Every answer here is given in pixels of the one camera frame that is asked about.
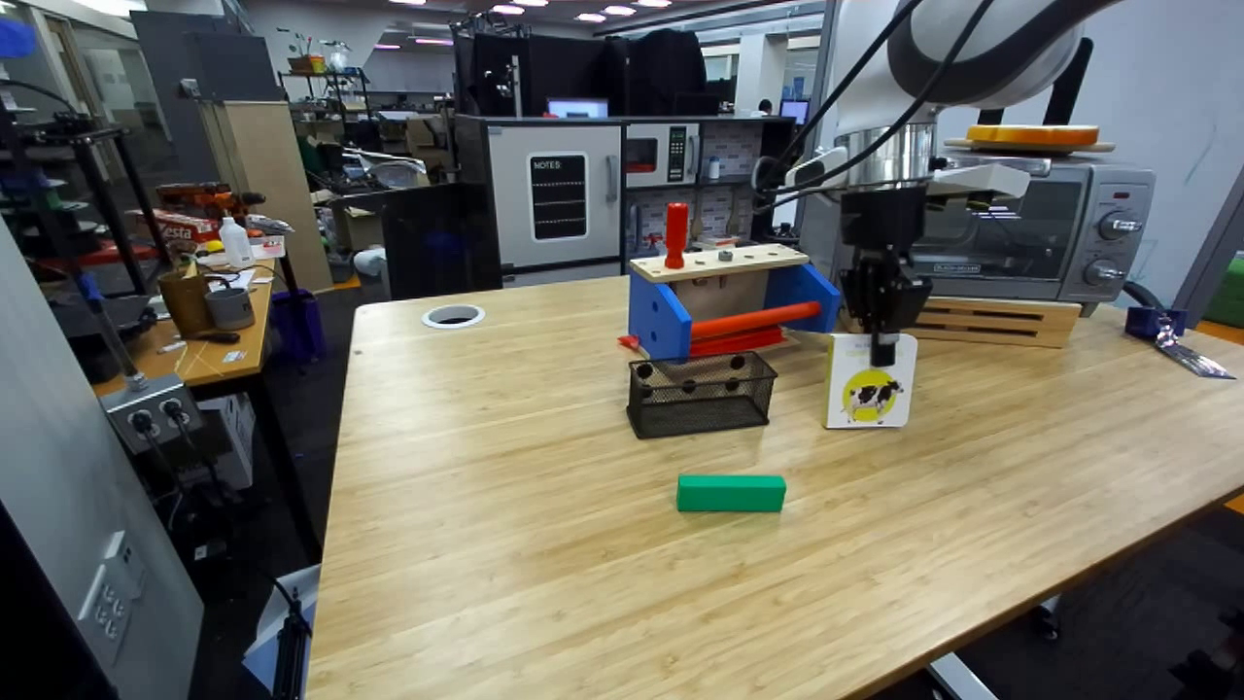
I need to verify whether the yellow and white book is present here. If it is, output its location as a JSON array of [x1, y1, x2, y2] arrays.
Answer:
[[823, 335, 917, 431]]

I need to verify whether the wooden side desk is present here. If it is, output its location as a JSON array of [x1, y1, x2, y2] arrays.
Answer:
[[127, 270, 280, 397]]

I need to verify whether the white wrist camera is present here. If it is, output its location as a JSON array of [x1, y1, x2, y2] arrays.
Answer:
[[930, 155, 1049, 198]]

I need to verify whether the black mesh box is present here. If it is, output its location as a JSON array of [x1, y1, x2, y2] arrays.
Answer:
[[626, 354, 779, 440]]

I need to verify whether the green rectangular block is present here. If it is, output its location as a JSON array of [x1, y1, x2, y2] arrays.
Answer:
[[675, 476, 784, 515]]

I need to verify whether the red toy screwdriver handle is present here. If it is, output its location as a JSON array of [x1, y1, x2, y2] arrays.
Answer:
[[663, 204, 692, 270]]

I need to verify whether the blue spatula holder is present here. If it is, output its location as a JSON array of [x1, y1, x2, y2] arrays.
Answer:
[[1122, 308, 1191, 344]]

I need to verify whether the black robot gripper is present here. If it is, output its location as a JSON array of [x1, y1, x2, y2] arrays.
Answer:
[[838, 187, 932, 366]]

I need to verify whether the white lab oven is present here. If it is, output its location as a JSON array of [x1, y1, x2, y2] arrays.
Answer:
[[486, 121, 621, 271]]

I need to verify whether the orange plate on oven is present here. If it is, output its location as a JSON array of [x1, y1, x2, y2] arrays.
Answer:
[[965, 125, 1100, 152]]

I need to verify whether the black handled metal spatula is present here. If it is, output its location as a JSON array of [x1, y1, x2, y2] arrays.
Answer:
[[1118, 275, 1237, 384]]

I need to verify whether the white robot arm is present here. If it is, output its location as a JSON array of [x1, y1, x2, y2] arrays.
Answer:
[[829, 0, 1110, 366]]

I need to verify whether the wooden blue toy toolbox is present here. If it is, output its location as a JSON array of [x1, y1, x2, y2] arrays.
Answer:
[[630, 244, 845, 364]]

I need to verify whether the grey toaster oven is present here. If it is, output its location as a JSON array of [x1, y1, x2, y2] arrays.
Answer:
[[790, 147, 1156, 308]]

